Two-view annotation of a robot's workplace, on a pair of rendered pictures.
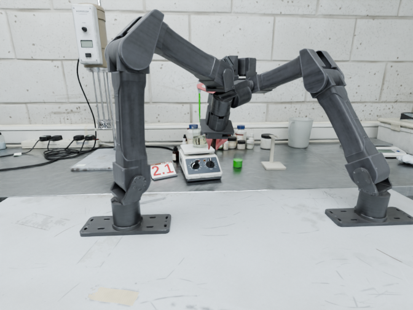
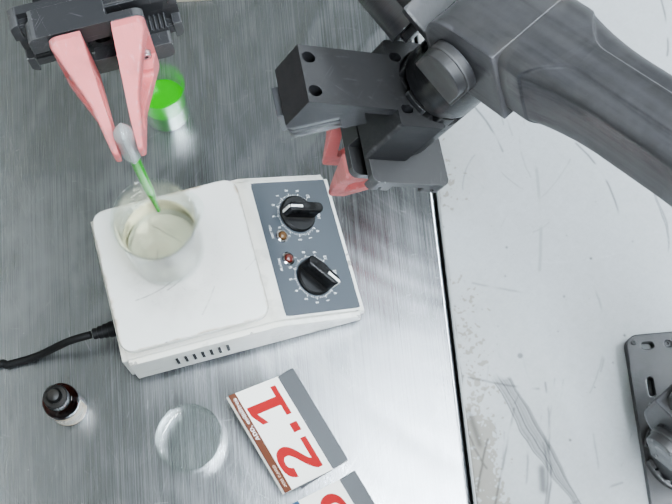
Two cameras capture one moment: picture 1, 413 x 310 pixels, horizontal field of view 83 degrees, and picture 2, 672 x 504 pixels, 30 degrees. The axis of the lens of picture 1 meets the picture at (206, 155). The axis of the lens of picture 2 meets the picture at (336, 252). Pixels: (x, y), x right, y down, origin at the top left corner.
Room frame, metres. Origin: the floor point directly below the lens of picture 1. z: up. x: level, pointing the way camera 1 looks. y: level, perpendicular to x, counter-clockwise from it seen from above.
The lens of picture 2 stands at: (0.78, 0.31, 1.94)
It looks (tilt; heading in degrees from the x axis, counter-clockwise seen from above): 74 degrees down; 267
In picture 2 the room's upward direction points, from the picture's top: 1 degrees clockwise
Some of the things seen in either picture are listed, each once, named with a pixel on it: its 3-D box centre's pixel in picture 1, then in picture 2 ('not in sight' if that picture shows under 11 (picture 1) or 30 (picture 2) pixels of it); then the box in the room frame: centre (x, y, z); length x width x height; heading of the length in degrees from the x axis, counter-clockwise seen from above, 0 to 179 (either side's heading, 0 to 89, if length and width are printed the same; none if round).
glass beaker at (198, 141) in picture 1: (200, 137); (164, 234); (0.90, 0.02, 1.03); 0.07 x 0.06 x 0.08; 15
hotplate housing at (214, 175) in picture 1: (198, 160); (216, 271); (0.87, 0.03, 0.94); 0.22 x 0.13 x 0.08; 14
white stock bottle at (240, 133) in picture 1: (240, 135); not in sight; (1.26, -0.19, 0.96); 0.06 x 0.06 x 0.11
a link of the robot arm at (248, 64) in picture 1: (249, 74); not in sight; (0.92, -0.16, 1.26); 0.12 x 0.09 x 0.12; 32
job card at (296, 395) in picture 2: (163, 170); (288, 429); (0.81, 0.16, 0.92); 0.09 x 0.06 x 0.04; 120
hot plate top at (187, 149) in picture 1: (196, 148); (180, 265); (0.89, 0.04, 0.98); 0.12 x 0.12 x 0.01; 14
